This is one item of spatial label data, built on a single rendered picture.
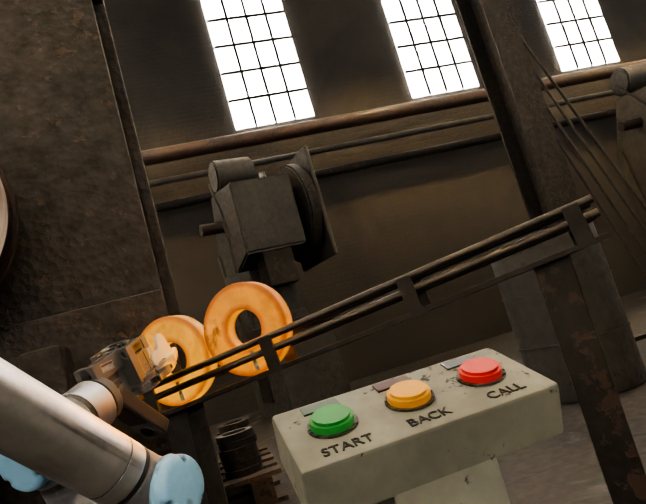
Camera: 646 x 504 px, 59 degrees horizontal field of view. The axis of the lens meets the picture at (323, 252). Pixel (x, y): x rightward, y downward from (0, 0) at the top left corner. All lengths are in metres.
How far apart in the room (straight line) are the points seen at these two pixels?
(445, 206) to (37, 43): 7.23
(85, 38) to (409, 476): 1.34
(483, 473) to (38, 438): 0.42
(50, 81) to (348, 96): 7.13
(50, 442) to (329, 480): 0.31
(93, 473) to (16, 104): 1.04
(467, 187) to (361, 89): 2.08
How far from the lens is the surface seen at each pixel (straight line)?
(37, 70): 1.58
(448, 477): 0.53
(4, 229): 1.30
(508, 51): 5.09
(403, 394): 0.53
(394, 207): 8.09
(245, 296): 0.97
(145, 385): 0.95
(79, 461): 0.68
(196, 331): 1.03
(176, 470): 0.73
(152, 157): 7.04
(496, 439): 0.54
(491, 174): 8.88
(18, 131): 1.53
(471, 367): 0.57
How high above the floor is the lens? 0.68
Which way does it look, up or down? 8 degrees up
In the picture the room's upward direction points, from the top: 16 degrees counter-clockwise
